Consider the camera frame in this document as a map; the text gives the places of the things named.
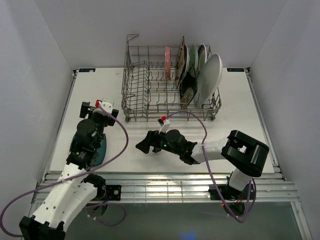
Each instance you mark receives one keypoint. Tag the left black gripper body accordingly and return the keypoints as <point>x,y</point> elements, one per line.
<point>101,121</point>

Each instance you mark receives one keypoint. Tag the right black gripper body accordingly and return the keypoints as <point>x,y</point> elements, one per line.
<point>164,145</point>

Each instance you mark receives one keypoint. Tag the dark teal plate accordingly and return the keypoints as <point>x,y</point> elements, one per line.
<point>88,156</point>

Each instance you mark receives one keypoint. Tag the black floral square plate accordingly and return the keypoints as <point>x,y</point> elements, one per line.
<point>188,87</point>

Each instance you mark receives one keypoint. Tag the white oval plate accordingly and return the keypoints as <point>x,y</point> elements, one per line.
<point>209,79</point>

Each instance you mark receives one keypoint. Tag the cream floral square plate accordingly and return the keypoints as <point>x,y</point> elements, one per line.
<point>180,63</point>

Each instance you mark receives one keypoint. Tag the green floral plate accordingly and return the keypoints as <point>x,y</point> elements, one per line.
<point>193,57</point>

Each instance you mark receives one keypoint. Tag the pink dotted scalloped plate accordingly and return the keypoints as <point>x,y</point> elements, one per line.
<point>167,63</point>

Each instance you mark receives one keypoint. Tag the green red rimmed white plate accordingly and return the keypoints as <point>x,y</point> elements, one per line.
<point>202,57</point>

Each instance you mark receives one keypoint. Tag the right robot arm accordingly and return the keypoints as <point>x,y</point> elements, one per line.
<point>247,154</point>

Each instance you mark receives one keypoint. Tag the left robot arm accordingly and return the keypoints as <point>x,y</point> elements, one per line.
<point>76,185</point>

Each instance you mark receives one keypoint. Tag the black xdof logo sticker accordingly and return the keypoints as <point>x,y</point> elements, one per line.
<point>235,70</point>

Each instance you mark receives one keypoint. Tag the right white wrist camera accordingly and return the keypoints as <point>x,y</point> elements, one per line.
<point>164,124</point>

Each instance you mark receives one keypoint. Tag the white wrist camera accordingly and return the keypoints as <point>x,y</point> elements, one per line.
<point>104,106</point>
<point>164,124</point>

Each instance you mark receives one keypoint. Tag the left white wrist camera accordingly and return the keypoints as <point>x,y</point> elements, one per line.
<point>104,106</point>

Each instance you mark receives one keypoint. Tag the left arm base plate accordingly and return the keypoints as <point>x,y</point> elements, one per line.
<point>112,192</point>

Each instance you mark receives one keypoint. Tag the grey wire dish rack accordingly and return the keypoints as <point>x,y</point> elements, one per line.
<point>147,95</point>

